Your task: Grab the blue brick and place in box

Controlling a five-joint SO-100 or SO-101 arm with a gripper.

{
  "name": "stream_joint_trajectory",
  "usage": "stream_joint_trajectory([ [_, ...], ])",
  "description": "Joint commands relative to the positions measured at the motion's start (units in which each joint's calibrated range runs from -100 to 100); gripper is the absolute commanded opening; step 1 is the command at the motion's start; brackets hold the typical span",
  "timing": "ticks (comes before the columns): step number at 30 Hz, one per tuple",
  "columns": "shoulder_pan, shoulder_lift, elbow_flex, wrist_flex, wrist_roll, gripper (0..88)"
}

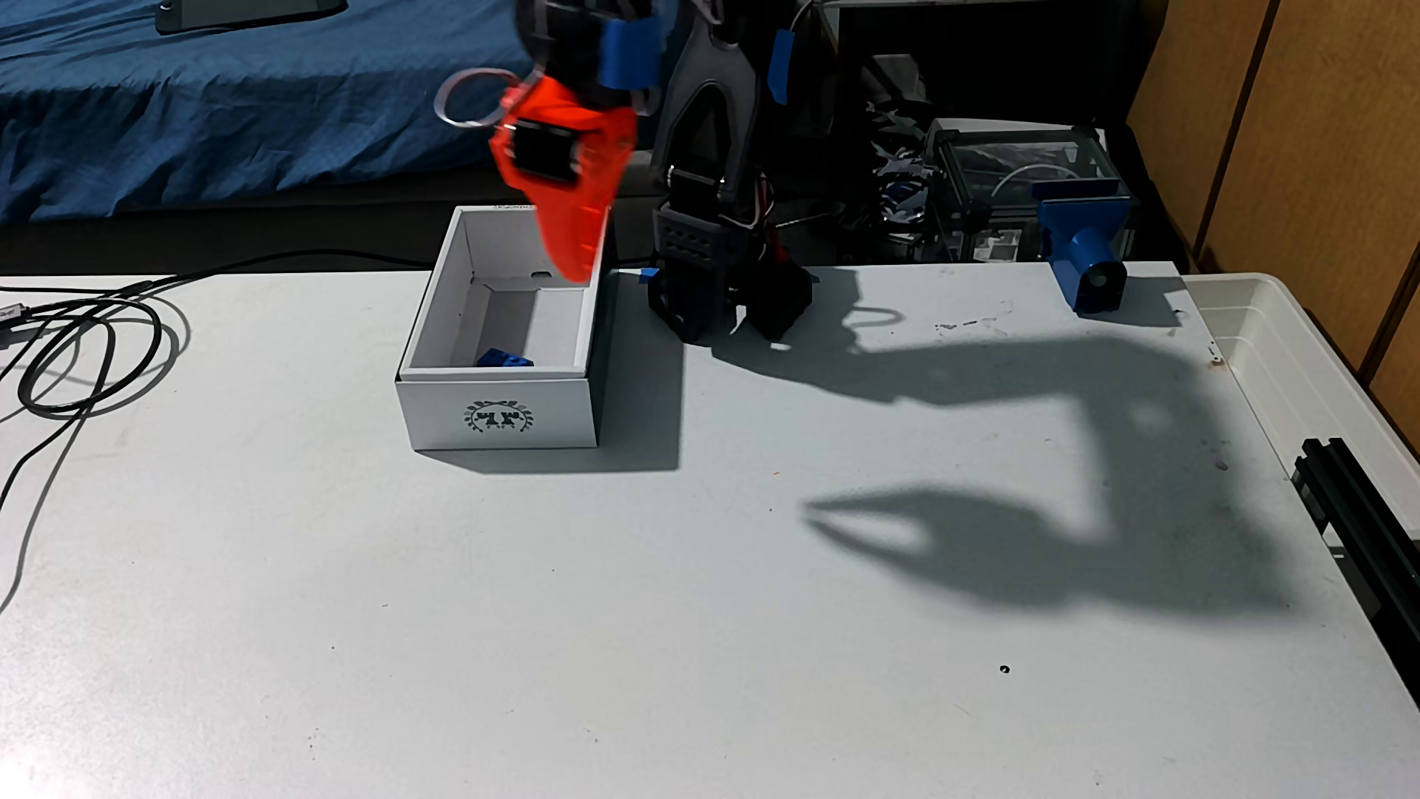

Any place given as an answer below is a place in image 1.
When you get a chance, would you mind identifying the white cardboard box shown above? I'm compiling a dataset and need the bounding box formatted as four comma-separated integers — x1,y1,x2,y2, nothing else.
396,203,614,453

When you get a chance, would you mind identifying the grey bed base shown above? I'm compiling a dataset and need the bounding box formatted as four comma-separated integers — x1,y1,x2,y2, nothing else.
0,149,680,279

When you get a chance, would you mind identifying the blue bed sheet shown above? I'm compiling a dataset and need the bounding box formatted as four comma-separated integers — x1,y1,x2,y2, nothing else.
0,0,680,226

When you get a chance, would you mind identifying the white plastic bin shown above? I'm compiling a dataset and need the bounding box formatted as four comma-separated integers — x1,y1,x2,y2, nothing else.
1181,272,1420,556

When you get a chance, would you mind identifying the wooden cabinet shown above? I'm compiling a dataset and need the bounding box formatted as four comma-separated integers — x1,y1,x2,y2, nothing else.
1126,0,1420,456

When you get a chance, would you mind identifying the black aluminium extrusion bar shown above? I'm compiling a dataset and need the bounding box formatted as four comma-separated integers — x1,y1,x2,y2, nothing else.
1290,437,1420,706

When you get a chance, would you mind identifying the clear enclosure with black frame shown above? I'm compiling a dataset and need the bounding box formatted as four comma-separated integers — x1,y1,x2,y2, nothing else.
926,118,1122,264

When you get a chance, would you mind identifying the blue printed camera mount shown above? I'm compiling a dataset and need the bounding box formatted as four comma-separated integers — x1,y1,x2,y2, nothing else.
1034,183,1135,315

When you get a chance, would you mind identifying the black coiled cable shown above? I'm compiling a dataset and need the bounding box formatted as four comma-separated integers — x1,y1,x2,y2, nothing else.
0,249,434,421

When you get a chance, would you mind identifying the thin black cable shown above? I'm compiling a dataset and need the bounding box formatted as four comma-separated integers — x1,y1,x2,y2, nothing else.
0,322,119,612

